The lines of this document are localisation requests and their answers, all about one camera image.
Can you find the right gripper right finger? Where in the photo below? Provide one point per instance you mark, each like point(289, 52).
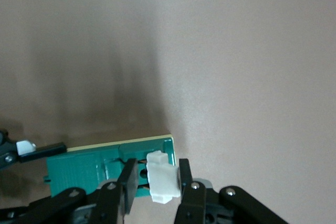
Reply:
point(194, 203)

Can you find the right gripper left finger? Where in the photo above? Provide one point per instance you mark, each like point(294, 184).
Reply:
point(128, 182)

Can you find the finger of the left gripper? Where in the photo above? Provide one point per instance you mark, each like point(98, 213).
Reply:
point(42, 152)

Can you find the green load switch white lever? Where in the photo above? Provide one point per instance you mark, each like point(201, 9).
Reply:
point(78, 171)

